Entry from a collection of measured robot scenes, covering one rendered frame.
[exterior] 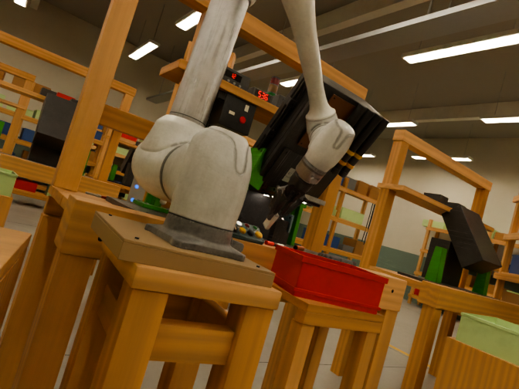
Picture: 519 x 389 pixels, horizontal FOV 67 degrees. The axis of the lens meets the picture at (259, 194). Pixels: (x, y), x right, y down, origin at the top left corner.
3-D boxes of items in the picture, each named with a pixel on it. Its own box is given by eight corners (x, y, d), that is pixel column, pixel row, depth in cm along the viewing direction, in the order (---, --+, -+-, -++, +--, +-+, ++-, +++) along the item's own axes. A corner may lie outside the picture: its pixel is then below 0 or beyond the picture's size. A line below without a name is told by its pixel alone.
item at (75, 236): (399, 312, 186) (408, 281, 187) (59, 253, 104) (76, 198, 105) (376, 302, 198) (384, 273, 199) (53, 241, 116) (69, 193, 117)
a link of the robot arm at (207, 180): (192, 221, 79) (226, 118, 80) (149, 204, 92) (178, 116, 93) (249, 236, 90) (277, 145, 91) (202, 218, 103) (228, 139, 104)
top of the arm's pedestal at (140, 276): (277, 310, 84) (283, 292, 84) (130, 288, 68) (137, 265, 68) (215, 271, 111) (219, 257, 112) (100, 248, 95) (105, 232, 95)
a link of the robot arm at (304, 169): (331, 176, 125) (320, 190, 128) (320, 159, 132) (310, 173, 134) (310, 167, 120) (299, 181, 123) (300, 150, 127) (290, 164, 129)
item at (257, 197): (279, 243, 193) (299, 177, 195) (228, 229, 177) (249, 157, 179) (259, 235, 209) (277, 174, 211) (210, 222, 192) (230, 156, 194)
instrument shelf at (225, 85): (328, 140, 215) (330, 133, 215) (178, 66, 165) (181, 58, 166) (299, 140, 235) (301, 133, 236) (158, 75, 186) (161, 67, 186)
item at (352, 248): (360, 299, 800) (389, 191, 813) (266, 282, 663) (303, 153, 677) (340, 290, 845) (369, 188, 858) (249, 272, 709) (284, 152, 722)
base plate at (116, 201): (357, 270, 188) (357, 266, 188) (133, 215, 127) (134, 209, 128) (301, 250, 223) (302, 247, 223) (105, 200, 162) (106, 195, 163)
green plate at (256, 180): (254, 201, 163) (278, 158, 167) (240, 190, 159) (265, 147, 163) (240, 198, 172) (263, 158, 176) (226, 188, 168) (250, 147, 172)
